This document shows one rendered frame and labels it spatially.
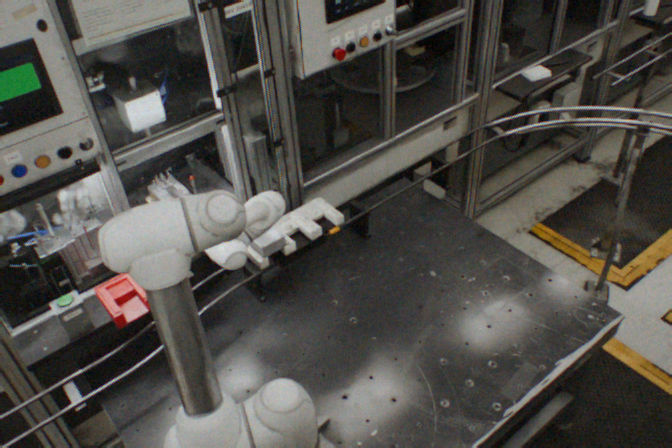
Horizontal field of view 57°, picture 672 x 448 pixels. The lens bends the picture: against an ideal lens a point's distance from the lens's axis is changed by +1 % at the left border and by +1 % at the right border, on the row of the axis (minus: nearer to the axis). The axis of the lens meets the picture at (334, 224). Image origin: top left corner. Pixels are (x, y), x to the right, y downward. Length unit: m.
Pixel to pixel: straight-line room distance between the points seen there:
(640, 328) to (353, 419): 1.71
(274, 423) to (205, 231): 0.55
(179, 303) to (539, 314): 1.26
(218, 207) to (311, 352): 0.86
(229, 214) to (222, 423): 0.56
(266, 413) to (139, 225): 0.60
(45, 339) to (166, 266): 0.74
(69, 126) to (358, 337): 1.09
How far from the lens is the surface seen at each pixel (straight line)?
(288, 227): 2.21
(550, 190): 3.88
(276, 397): 1.66
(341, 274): 2.29
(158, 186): 2.26
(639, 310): 3.31
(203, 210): 1.35
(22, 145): 1.78
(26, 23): 1.68
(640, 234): 3.70
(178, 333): 1.50
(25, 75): 1.69
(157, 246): 1.37
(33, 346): 2.05
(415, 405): 1.95
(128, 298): 2.04
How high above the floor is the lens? 2.32
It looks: 41 degrees down
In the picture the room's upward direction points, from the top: 4 degrees counter-clockwise
